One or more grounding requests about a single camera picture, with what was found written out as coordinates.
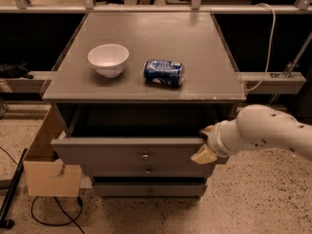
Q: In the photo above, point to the grey middle drawer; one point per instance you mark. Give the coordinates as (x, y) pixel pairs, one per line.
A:
(188, 170)

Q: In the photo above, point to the blue soda can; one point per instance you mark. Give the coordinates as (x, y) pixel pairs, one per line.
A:
(164, 72)

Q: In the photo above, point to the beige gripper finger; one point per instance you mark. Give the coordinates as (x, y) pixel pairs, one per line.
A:
(204, 155)
(205, 132)

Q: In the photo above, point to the black object on rail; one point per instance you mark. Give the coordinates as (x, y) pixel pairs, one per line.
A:
(14, 71)

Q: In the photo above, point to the grey drawer cabinet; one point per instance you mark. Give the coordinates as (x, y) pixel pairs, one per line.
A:
(188, 38)

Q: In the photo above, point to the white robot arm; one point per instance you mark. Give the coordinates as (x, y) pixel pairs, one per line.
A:
(256, 127)

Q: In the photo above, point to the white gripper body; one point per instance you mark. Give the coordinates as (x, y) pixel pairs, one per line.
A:
(214, 141)

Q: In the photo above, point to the white bowl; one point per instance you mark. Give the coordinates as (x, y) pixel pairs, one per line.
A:
(108, 60)

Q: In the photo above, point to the black pole stand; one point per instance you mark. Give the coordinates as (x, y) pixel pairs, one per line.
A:
(11, 186)

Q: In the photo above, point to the grey top drawer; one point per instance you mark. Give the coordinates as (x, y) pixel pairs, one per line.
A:
(113, 135)

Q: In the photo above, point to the metal frame rail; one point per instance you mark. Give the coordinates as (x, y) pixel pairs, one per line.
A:
(271, 82)

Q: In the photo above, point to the grey bottom drawer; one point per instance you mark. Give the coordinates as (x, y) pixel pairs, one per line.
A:
(150, 189)

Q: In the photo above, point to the grey drawer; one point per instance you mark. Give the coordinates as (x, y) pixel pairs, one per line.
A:
(150, 189)
(113, 135)
(188, 170)

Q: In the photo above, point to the cardboard box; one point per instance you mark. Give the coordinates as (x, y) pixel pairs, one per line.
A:
(46, 174)

